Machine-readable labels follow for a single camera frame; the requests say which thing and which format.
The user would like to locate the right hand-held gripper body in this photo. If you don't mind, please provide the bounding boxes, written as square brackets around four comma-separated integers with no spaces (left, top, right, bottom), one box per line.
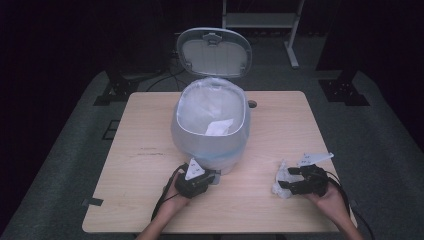
[293,152,334,198]

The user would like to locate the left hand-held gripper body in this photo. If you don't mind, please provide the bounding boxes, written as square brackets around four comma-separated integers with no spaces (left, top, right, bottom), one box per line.
[174,158,214,200]

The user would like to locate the white pedal trash bin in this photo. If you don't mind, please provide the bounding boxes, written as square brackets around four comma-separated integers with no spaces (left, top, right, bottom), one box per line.
[170,27,253,186]

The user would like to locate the person's left hand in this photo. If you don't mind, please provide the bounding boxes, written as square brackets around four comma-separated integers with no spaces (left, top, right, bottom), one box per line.
[162,179,192,215]

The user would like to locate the person's right hand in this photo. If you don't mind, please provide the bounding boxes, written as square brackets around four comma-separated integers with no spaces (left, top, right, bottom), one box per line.
[304,181,350,223]

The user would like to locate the black stand base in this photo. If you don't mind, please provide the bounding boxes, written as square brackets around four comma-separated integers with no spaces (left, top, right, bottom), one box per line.
[318,69,370,107]
[93,66,168,107]

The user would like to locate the grey tape strip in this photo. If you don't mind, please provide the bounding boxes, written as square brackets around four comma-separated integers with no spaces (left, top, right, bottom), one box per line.
[81,197,105,207]

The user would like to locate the white metal stand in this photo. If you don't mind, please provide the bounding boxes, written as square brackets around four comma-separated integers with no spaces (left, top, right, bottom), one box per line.
[221,0,306,69]

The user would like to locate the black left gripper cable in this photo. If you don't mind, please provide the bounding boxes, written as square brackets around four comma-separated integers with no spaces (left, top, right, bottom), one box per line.
[150,162,188,222]

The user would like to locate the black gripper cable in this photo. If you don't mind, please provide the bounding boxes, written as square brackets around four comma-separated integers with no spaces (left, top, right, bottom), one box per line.
[150,162,188,222]
[324,169,376,240]

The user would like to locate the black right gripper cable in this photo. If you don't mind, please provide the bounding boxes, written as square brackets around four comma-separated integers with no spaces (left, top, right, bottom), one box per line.
[324,169,376,240]

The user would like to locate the black floor outlet frame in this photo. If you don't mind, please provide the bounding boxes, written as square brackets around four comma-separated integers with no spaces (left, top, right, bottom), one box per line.
[101,119,121,141]

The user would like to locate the black floor cables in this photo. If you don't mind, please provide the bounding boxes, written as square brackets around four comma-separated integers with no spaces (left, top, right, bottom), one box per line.
[145,49,188,93]

